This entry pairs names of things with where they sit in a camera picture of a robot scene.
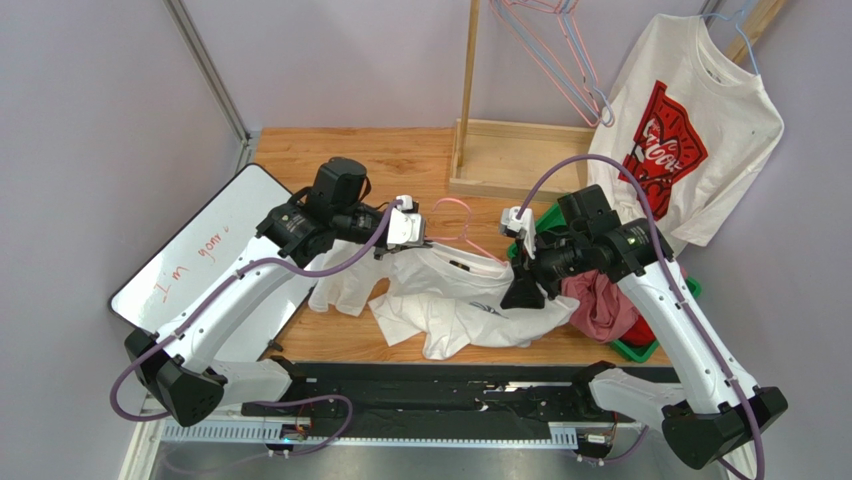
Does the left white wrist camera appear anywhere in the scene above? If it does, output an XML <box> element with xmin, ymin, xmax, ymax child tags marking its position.
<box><xmin>388</xmin><ymin>195</ymin><xmax>425</xmax><ymax>245</ymax></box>

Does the blue wire hanger on rack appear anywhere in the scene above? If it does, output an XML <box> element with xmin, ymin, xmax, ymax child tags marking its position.
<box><xmin>521</xmin><ymin>1</ymin><xmax>615</xmax><ymax>127</ymax></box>

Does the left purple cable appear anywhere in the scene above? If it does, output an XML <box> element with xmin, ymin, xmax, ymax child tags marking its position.
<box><xmin>109</xmin><ymin>198</ymin><xmax>406</xmax><ymax>459</ymax></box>

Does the pink crumpled shirt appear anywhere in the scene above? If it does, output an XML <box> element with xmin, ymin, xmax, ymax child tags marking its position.
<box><xmin>561</xmin><ymin>271</ymin><xmax>642</xmax><ymax>344</ymax></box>

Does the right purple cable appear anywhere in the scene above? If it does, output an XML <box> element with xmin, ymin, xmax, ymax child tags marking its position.
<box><xmin>516</xmin><ymin>154</ymin><xmax>767</xmax><ymax>480</ymax></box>

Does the green plastic bin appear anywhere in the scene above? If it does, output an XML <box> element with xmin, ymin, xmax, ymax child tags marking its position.
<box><xmin>507</xmin><ymin>202</ymin><xmax>703</xmax><ymax>365</ymax></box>

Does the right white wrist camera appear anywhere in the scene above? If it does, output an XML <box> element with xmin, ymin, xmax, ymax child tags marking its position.
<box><xmin>498</xmin><ymin>206</ymin><xmax>536</xmax><ymax>259</ymax></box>

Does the aluminium corner frame post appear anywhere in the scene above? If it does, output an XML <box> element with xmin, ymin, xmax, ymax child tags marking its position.
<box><xmin>163</xmin><ymin>0</ymin><xmax>259</xmax><ymax>171</ymax></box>

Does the white t-shirt red print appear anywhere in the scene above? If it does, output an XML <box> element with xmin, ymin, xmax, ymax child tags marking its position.
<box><xmin>589</xmin><ymin>14</ymin><xmax>784</xmax><ymax>253</ymax></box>

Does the whiteboard with red writing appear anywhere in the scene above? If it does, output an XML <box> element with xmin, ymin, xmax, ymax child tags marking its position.
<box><xmin>110</xmin><ymin>164</ymin><xmax>316</xmax><ymax>361</ymax></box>

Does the purple cable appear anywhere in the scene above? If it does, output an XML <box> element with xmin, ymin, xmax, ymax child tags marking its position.
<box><xmin>109</xmin><ymin>198</ymin><xmax>406</xmax><ymax>459</ymax></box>
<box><xmin>516</xmin><ymin>154</ymin><xmax>767</xmax><ymax>480</ymax></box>

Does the blue hanger holding shirt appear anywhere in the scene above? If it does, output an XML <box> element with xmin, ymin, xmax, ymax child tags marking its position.
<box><xmin>699</xmin><ymin>6</ymin><xmax>761</xmax><ymax>76</ymax></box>

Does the red garment in bin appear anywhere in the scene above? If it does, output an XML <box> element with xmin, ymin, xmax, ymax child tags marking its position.
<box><xmin>619</xmin><ymin>316</ymin><xmax>657</xmax><ymax>348</ymax></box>

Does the wooden hanger rack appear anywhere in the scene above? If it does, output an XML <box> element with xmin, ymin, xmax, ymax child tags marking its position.
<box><xmin>449</xmin><ymin>0</ymin><xmax>790</xmax><ymax>204</ymax></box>

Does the pink wire hanger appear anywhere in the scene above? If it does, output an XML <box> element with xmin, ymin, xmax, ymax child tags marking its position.
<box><xmin>489</xmin><ymin>1</ymin><xmax>601</xmax><ymax>127</ymax></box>
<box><xmin>426</xmin><ymin>197</ymin><xmax>507</xmax><ymax>266</ymax></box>

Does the white flower print t-shirt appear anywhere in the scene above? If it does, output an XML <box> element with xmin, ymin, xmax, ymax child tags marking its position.
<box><xmin>309</xmin><ymin>243</ymin><xmax>580</xmax><ymax>360</ymax></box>

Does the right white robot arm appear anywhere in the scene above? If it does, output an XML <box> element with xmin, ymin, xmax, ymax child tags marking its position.
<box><xmin>499</xmin><ymin>185</ymin><xmax>788</xmax><ymax>470</ymax></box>

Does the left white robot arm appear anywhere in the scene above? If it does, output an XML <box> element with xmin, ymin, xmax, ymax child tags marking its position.
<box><xmin>110</xmin><ymin>157</ymin><xmax>425</xmax><ymax>426</ymax></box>

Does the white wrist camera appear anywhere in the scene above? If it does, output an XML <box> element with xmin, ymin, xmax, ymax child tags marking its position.
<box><xmin>388</xmin><ymin>195</ymin><xmax>425</xmax><ymax>245</ymax></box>
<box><xmin>498</xmin><ymin>206</ymin><xmax>536</xmax><ymax>259</ymax></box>

